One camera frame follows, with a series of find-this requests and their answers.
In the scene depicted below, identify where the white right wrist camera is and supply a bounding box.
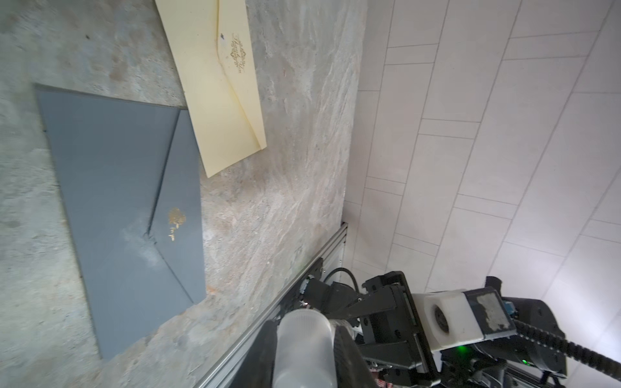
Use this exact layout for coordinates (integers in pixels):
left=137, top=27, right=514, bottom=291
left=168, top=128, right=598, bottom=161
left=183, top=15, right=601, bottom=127
left=412, top=287, right=517, bottom=352

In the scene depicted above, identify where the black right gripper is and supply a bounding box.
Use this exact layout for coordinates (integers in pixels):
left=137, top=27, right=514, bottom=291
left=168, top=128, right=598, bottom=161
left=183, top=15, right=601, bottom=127
left=324, top=271, right=439, bottom=386

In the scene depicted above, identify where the grey envelope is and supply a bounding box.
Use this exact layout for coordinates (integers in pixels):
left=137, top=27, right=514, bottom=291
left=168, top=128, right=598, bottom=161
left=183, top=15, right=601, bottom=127
left=36, top=86, right=206, bottom=360

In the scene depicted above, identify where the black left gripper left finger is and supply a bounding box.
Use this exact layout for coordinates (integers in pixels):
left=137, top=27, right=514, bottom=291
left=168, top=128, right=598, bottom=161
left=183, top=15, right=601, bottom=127
left=230, top=320, right=278, bottom=388

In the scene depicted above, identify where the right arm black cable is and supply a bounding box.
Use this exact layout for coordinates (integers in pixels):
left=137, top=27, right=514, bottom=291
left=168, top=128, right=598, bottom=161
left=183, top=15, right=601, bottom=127
left=513, top=318, right=621, bottom=382

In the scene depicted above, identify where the white glue stick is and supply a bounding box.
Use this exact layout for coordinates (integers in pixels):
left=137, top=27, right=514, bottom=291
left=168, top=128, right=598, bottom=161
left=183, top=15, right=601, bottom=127
left=273, top=309, right=337, bottom=388

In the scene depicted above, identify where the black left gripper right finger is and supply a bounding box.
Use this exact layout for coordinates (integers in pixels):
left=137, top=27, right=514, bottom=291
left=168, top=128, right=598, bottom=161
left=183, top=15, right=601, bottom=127
left=333, top=326, right=378, bottom=388

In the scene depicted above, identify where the cream yellow envelope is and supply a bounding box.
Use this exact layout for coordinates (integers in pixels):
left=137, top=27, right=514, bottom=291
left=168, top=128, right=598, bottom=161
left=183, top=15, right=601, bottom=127
left=155, top=0, right=267, bottom=176

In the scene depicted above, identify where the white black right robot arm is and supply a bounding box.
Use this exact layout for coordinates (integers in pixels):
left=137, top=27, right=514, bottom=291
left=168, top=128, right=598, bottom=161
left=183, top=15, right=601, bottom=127
left=299, top=271, right=568, bottom=387

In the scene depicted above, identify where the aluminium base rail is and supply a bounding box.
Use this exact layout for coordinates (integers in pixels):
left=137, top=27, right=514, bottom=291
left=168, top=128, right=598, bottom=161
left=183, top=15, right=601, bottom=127
left=196, top=222, right=348, bottom=388

